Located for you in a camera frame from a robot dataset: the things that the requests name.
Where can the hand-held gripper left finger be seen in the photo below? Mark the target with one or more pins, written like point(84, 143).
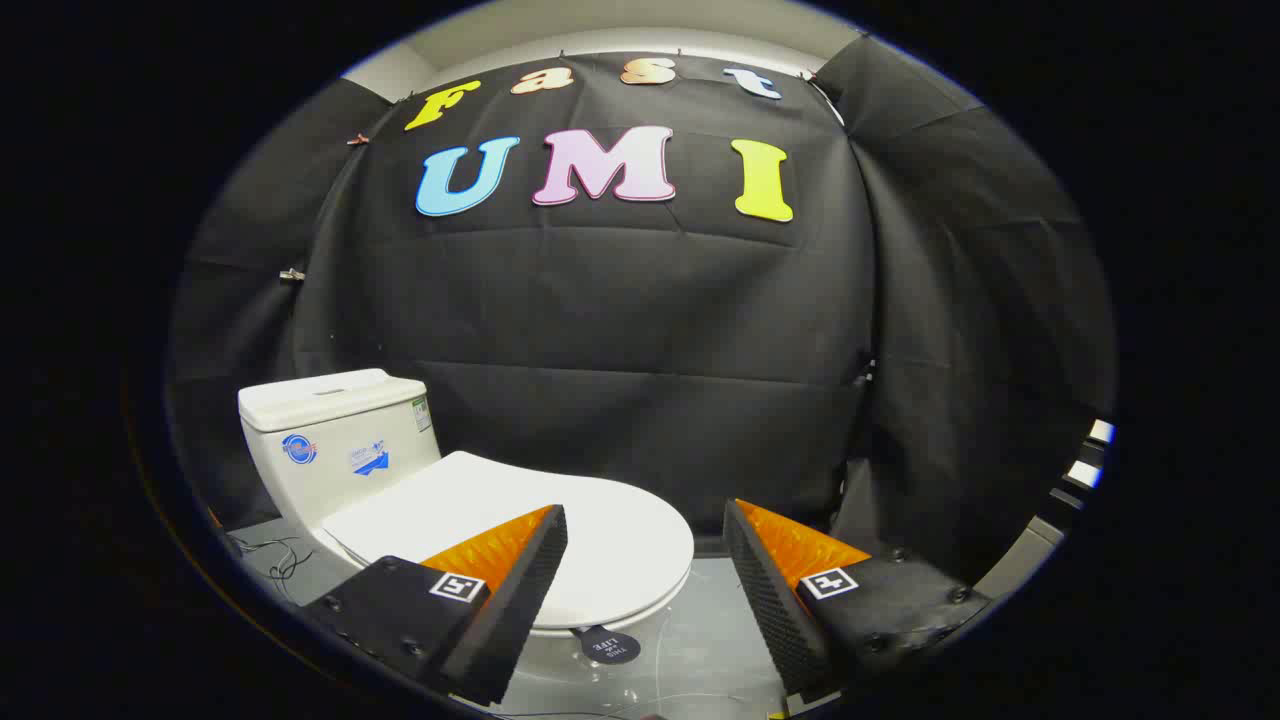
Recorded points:
point(520, 590)

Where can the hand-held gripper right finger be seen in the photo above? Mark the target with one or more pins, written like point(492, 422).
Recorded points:
point(765, 590)

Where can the white toilet lid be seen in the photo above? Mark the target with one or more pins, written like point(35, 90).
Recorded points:
point(600, 540)

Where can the white ceramic toilet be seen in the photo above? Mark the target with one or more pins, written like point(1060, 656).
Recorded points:
point(330, 450)

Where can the black backdrop cloth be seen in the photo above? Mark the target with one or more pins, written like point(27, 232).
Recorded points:
point(620, 330)

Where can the white slatted panel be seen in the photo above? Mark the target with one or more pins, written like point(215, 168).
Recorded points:
point(1085, 470)

